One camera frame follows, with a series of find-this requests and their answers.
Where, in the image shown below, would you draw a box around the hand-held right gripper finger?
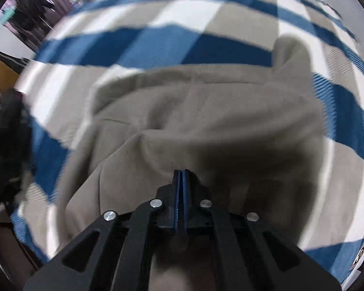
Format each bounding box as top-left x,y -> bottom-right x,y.
23,170 -> 182,291
182,170 -> 342,291

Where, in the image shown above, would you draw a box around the grey fleece zip jacket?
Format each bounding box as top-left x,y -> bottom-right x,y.
56,36 -> 331,291

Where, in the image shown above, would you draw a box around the black clothes on rack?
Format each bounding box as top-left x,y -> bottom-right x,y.
10,0 -> 57,33

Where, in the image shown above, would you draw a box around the blue white checked blanket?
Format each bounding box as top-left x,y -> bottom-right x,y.
10,0 -> 364,282

